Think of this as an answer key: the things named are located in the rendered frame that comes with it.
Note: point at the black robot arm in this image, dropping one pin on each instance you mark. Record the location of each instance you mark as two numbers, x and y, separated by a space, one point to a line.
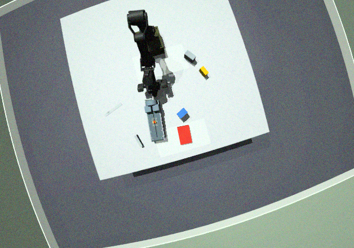
146 34

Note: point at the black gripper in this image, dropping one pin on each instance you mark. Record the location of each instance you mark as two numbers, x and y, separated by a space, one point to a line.
163 84

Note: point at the yellow rectangular block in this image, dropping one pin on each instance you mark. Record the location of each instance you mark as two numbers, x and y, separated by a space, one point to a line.
203 71

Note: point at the red block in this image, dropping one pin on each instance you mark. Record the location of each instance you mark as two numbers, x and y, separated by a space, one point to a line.
184 134

